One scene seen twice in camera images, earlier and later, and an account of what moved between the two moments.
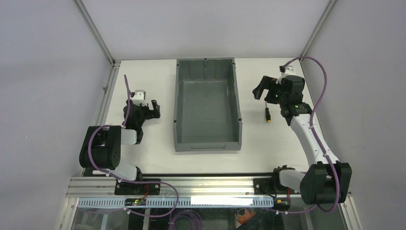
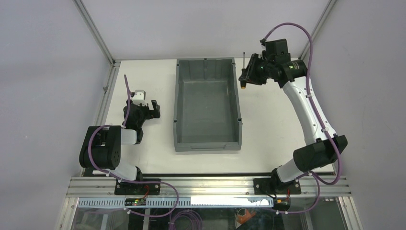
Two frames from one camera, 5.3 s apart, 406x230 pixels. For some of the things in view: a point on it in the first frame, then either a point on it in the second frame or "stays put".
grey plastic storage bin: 206,109 stays put
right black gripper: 271,87 to 250,72
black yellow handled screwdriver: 267,115 to 243,82
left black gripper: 149,112 stays put
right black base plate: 265,186 stays put
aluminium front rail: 180,187 stays put
